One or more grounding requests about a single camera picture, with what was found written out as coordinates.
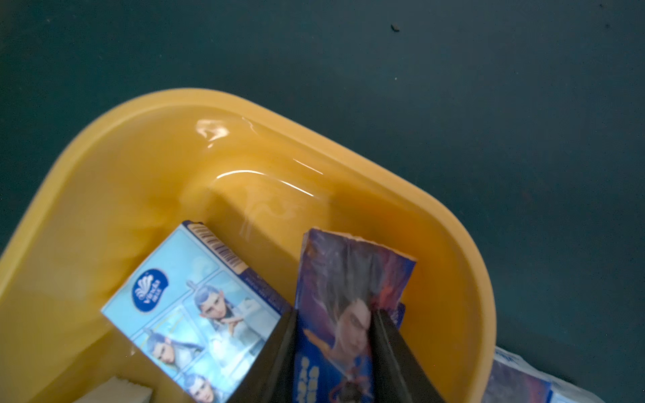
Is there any purple anime tissue pack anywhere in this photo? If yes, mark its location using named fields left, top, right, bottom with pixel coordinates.
left=481, top=347, right=604, bottom=403

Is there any light blue anime tissue pack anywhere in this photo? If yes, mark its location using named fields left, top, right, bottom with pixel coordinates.
left=102, top=221, right=291, bottom=402

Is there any green table mat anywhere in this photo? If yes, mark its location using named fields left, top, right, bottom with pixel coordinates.
left=1, top=1, right=644, bottom=402

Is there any barcode white tissue pack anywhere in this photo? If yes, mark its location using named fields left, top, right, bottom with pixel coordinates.
left=74, top=377, right=153, bottom=403

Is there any dark purple tissue pack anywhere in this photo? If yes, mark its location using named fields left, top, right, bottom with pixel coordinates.
left=292, top=228, right=417, bottom=402

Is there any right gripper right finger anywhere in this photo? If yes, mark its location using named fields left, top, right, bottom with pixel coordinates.
left=369, top=310, right=445, bottom=403

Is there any yellow plastic storage box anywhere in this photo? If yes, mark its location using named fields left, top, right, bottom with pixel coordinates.
left=1, top=89, right=497, bottom=402

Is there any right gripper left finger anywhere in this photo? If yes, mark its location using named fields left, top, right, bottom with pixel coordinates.
left=228, top=310, right=297, bottom=403

